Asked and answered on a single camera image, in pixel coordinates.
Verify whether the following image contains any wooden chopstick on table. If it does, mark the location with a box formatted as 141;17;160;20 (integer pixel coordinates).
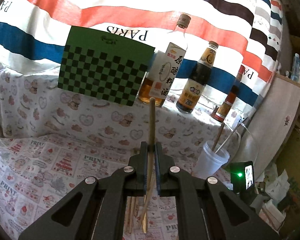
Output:
129;197;136;233
139;176;155;233

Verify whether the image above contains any red label sauce bottle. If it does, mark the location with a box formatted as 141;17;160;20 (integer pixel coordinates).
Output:
212;65;245;122

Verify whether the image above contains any brown chopstick in cup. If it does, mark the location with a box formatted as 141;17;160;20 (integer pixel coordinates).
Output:
211;122;225;152

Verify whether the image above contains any clear cooking wine bottle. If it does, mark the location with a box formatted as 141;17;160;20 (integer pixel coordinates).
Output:
138;14;191;107

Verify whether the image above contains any translucent plastic cup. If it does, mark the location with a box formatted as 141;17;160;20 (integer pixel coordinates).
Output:
192;140;230;179

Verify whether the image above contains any dark soy sauce bottle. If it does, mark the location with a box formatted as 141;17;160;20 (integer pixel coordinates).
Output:
176;41;218;113

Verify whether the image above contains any white board panel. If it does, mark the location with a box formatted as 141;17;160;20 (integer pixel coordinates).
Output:
237;74;300;178

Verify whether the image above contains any green checkerboard calibration board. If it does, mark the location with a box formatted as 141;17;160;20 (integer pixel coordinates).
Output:
58;26;154;106

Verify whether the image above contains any pale chopstick in cup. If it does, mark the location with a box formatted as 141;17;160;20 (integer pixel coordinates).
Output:
215;121;242;154

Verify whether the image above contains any striped Paris cloth backdrop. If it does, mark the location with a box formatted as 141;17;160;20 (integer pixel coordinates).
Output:
0;0;282;107

